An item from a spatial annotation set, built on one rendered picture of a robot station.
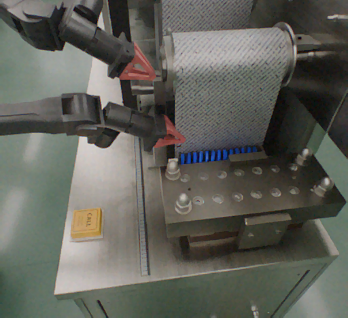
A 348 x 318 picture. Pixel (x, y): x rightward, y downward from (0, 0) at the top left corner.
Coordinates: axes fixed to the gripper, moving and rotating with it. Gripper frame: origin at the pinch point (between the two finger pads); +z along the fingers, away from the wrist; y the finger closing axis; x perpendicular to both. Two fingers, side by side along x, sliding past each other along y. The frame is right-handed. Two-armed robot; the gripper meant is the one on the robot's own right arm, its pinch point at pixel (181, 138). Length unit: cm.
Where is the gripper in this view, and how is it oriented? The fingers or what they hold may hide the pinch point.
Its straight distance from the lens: 68.8
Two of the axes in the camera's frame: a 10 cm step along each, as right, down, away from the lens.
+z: 8.6, 2.7, 4.3
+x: 4.9, -6.8, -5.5
